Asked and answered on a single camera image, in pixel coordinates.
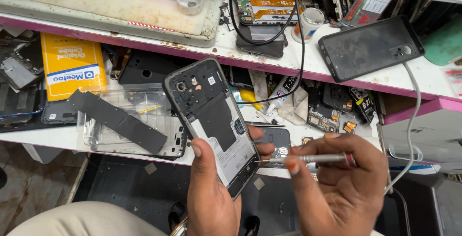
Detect person's left hand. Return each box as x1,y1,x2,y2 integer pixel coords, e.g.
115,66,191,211
186,125,276,236

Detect person's right hand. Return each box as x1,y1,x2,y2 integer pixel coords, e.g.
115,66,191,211
283,132,390,236

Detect silver precision screwdriver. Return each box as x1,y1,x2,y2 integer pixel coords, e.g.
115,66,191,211
254,153,358,168

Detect black smartphone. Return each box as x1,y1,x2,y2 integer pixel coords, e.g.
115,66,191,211
162,57,261,200

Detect black shoe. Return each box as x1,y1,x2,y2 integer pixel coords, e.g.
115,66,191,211
168,202,187,231
245,215,261,236

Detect clear plastic holder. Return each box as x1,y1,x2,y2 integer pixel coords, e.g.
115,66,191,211
388,144,424,163

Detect grey phone back panel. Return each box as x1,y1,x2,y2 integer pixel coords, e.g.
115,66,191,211
254,128,291,169

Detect black glue packet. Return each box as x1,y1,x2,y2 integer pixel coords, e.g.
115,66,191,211
349,87,377,124

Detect dirty white cloth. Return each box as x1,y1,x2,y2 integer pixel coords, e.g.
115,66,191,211
249,70,309,126

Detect metal tweezers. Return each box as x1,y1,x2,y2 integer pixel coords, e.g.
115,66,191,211
245,121,286,128

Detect clear plastic phone tray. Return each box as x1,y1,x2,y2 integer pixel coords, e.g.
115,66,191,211
77,84,188,160

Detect beige trousers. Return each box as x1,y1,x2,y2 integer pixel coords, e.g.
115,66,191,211
7,201,170,236

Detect white glue tube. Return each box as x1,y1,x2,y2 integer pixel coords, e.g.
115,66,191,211
265,76,299,116

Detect black adhesive strip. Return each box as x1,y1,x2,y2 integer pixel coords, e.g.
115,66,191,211
67,89,168,155

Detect black phone in case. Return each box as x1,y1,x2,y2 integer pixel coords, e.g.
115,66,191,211
318,15,425,83

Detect black phone back cover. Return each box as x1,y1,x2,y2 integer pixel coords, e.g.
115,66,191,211
117,50,183,86

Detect small clear plastic bag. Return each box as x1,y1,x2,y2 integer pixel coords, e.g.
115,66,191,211
440,66,462,98

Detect dark phone with grey sticker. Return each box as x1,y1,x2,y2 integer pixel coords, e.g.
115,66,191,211
236,23,289,59

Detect dark phone back panel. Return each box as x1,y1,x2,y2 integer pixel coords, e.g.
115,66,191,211
41,99,78,125

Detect small white jar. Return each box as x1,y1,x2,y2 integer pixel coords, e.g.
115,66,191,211
292,7,325,44

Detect green cutting mat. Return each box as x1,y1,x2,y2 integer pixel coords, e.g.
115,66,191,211
420,14,462,66

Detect yellow cardboard box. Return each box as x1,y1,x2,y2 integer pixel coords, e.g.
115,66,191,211
40,32,108,102

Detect opened phone with orange-striped battery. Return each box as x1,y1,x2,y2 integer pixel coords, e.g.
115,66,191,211
233,0,304,26

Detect white bottle cap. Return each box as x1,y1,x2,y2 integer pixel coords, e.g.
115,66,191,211
176,0,204,16

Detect stained beige work board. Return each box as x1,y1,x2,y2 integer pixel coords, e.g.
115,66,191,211
0,0,229,48

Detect heap of phone parts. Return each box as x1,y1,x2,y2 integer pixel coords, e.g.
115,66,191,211
0,30,46,133

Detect metal wrist bracelet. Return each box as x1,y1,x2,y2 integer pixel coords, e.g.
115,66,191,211
170,214,190,236

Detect phone circuit board frame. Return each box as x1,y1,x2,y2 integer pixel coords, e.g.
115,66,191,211
307,104,342,133

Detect black phone middle frame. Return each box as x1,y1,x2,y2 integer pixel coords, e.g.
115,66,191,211
322,83,353,112

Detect grey charging cable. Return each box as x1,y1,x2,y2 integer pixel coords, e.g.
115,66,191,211
384,62,422,195

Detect yellow-handled tool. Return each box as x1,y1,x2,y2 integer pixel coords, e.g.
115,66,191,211
239,89,264,111

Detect small black phone frame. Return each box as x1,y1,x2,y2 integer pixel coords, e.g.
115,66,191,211
229,66,255,91

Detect black cable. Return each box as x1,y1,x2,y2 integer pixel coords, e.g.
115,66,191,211
228,0,306,105

